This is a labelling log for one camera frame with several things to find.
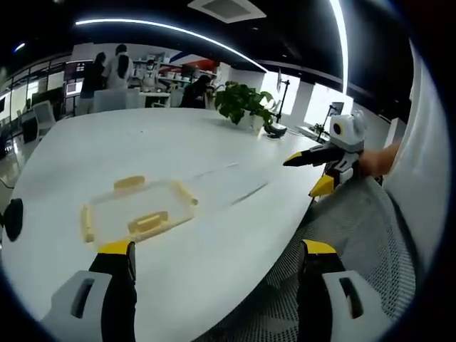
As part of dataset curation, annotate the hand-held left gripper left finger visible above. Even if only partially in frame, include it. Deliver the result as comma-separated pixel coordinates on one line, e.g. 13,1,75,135
38,239,138,342

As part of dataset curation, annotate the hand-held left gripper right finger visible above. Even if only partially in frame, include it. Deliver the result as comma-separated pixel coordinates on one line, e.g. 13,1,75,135
296,239,393,342

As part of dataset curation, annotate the clear tray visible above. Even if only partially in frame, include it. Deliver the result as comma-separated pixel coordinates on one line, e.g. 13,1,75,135
79,174,200,244

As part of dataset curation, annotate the person's right hand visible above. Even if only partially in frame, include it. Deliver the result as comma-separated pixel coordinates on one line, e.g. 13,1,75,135
357,141,403,178

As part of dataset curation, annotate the grey mesh office chair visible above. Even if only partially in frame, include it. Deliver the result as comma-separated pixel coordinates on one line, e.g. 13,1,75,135
199,173,418,342

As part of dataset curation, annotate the person's white shirt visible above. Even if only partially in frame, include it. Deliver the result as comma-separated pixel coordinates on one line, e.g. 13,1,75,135
382,35,449,286

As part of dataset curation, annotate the green potted plant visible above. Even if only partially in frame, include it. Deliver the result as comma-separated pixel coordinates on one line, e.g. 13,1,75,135
213,81,276,131

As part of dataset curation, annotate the curved ceiling light strip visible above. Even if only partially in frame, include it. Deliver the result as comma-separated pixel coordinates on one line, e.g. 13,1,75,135
327,0,353,95

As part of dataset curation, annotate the black round device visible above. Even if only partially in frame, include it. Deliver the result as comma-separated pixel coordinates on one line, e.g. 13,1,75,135
2,198,24,243

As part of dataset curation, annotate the background storage shelf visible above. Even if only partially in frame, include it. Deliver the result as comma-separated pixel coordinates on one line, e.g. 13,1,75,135
134,52,222,94

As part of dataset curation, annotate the ceiling air vent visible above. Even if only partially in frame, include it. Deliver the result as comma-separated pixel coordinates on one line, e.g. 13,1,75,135
187,0,268,23

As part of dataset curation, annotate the long ceiling light strip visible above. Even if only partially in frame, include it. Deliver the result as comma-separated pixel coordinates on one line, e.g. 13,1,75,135
74,18,269,74

